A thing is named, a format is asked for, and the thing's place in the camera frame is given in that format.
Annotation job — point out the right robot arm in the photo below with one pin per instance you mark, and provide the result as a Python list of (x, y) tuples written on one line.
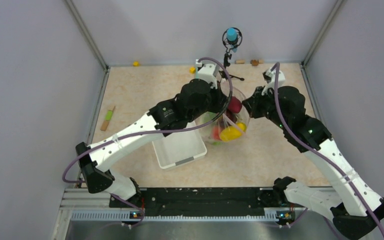
[(353, 208)]

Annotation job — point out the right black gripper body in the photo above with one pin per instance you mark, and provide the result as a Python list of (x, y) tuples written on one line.
[(264, 106)]

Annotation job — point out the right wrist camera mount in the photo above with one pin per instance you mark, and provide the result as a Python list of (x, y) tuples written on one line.
[(269, 76)]

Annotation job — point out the red toy apple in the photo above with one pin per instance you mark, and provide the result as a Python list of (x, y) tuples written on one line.
[(215, 133)]

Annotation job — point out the tan wooden cylinder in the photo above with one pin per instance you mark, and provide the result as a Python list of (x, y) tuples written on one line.
[(240, 61)]

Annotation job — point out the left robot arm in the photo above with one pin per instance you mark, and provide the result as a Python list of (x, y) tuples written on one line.
[(198, 104)]

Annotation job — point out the green toy napa cabbage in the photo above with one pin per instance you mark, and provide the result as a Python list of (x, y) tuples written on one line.
[(208, 116)]

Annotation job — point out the brown wooden block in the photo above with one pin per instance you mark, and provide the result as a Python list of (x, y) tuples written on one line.
[(256, 62)]

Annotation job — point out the white perforated plastic basket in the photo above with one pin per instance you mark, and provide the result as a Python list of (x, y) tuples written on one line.
[(178, 149)]

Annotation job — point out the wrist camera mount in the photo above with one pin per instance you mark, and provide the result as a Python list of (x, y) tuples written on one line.
[(269, 76), (207, 72)]

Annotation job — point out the dark red toy vegetable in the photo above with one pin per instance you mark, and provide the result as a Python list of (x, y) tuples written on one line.
[(235, 105)]

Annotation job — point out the black tripod microphone stand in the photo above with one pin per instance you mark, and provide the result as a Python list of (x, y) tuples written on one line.
[(226, 63)]

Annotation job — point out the blue microphone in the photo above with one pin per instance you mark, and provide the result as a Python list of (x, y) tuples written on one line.
[(232, 38)]

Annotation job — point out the clear pink zip top bag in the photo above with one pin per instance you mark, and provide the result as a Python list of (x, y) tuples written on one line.
[(223, 121)]

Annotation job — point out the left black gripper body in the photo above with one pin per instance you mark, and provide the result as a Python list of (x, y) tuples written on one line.
[(213, 103)]

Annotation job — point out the green and wood toy knife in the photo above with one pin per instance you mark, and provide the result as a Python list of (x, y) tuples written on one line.
[(107, 118)]

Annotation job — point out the yellow toy banana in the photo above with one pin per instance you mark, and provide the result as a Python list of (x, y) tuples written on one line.
[(233, 132)]

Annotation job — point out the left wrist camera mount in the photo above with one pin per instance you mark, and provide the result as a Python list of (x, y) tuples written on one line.
[(207, 72)]

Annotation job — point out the green toy apple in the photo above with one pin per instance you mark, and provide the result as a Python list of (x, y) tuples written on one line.
[(216, 143)]

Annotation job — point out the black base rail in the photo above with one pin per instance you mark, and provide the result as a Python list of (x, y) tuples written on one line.
[(209, 201)]

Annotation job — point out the yellow block near teal toy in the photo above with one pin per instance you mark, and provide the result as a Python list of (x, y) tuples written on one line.
[(192, 70)]

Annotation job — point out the dark purple toy mangosteen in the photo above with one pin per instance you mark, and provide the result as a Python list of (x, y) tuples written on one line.
[(231, 116)]

